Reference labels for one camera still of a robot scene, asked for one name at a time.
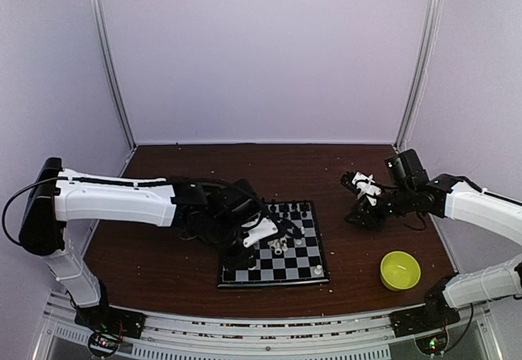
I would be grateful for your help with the yellow-green bowl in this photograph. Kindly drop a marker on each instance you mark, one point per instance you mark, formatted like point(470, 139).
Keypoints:
point(399, 271)

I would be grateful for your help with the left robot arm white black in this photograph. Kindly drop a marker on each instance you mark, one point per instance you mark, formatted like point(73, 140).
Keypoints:
point(60, 195)

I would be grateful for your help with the aluminium frame post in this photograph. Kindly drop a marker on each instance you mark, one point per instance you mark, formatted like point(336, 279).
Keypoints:
point(110, 72)
point(417, 86)

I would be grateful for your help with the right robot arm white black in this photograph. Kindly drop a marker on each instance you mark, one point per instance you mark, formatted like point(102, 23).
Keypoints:
point(458, 203)

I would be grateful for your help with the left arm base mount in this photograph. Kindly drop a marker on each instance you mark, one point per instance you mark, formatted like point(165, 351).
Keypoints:
point(109, 327)

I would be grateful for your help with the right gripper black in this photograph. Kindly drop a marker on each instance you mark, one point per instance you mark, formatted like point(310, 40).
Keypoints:
point(371, 221)

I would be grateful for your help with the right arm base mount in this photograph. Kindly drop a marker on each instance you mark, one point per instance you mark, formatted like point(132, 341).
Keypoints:
point(427, 324)

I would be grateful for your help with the right aluminium frame post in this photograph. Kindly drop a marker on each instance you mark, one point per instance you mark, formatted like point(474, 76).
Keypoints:
point(417, 86)

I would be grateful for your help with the cluster white chess piece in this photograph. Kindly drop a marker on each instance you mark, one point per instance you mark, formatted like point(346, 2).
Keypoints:
point(278, 246)

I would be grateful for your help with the left aluminium frame post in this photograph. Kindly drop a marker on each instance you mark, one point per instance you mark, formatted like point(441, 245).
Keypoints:
point(110, 72)

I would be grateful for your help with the black white chessboard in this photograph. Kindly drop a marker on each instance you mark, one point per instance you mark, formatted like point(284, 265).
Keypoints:
point(296, 259)

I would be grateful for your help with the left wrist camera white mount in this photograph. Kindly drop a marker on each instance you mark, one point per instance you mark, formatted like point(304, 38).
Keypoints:
point(257, 230)

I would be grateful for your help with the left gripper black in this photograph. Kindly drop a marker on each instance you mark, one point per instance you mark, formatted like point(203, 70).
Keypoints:
point(245, 260)

